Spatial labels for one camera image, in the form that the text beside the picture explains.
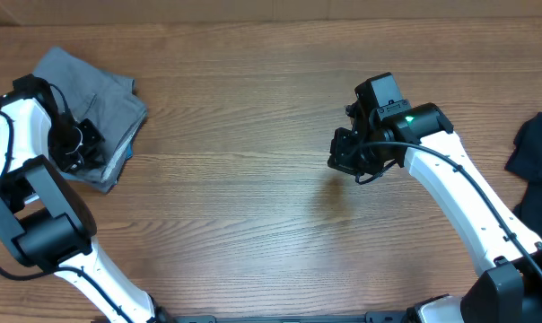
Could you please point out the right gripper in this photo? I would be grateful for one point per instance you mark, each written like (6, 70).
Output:
(342, 161)

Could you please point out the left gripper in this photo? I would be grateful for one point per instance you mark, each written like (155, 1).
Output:
(91, 155)

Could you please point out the grey shorts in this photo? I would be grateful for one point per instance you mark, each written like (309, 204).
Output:
(108, 100)

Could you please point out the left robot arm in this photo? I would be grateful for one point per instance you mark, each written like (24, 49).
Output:
(45, 227)

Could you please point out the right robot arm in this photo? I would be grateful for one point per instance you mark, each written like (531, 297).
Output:
(507, 256)

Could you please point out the folded blue denim jeans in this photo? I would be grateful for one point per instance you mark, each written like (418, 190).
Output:
(129, 152)

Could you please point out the black garment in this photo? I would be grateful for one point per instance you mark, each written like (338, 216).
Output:
(526, 163)

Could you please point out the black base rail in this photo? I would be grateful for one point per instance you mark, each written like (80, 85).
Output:
(289, 319)

